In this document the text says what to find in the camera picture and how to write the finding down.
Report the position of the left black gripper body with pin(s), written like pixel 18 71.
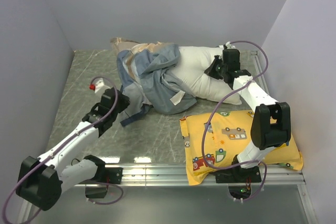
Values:
pixel 123 103

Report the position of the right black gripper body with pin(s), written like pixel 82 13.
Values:
pixel 217 70

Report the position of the white pillow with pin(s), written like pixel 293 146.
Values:
pixel 191 67

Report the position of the blue plaid pillowcase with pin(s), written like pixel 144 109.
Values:
pixel 145 72

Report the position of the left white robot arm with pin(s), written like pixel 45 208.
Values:
pixel 42 180

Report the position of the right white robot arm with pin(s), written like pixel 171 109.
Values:
pixel 271 126

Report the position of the yellow cartoon vehicle pillow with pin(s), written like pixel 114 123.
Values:
pixel 227 136

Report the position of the black box under left base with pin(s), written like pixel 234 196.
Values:
pixel 96 192

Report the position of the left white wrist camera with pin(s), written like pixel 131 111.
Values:
pixel 99 86

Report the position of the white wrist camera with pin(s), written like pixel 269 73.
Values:
pixel 228 45
pixel 99 86

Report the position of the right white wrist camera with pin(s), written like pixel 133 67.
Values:
pixel 228 45

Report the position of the aluminium right side rail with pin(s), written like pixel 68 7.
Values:
pixel 260 80

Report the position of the aluminium rail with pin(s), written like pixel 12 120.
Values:
pixel 260 80
pixel 166 175

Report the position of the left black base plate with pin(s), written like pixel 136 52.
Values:
pixel 108 175

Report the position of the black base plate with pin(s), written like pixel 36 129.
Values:
pixel 108 175
pixel 238 174

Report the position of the aluminium front rail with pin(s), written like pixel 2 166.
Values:
pixel 166 175

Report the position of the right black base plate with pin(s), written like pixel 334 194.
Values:
pixel 238 174

